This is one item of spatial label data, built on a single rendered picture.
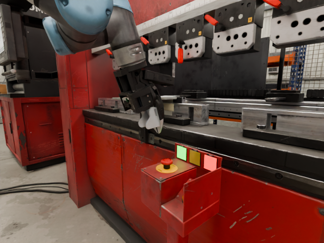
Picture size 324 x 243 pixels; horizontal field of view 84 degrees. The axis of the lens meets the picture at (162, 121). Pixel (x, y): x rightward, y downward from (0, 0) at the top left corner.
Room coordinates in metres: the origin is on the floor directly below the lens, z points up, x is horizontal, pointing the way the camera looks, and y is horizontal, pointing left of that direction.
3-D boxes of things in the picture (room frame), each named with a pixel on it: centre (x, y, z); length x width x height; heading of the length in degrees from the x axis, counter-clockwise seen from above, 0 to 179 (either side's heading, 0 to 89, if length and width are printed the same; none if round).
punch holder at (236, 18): (0.72, -0.28, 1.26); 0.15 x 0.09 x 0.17; 44
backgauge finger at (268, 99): (0.75, -0.49, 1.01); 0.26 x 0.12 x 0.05; 134
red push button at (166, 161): (0.56, -0.02, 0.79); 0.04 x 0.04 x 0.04
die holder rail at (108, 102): (1.40, 0.35, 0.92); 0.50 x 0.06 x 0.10; 44
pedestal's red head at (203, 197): (0.53, -0.05, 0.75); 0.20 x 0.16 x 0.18; 39
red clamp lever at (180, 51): (0.84, -0.09, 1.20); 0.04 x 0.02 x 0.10; 134
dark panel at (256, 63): (1.52, -0.23, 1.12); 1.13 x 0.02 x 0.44; 44
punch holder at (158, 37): (1.01, -0.01, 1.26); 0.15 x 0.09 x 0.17; 44
